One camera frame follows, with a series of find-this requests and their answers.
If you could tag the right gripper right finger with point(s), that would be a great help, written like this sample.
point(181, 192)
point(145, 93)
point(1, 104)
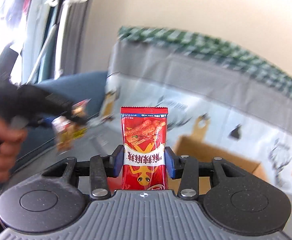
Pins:
point(183, 175)

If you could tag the green checkered cloth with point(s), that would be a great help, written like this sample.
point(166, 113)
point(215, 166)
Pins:
point(224, 53)

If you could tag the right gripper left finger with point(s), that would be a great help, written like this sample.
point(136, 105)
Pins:
point(102, 167)

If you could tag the grey window curtain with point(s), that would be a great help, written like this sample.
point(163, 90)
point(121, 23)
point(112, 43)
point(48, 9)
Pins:
point(70, 36)

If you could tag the red spicy strip packet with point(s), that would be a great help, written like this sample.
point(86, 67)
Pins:
point(144, 132)

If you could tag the left hand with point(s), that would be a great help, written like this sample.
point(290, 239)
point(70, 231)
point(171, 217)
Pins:
point(11, 141)

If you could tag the small red yellow candy bar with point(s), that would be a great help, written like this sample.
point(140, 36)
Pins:
point(67, 131)

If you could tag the grey deer print cloth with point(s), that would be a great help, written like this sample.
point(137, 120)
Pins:
point(243, 110)

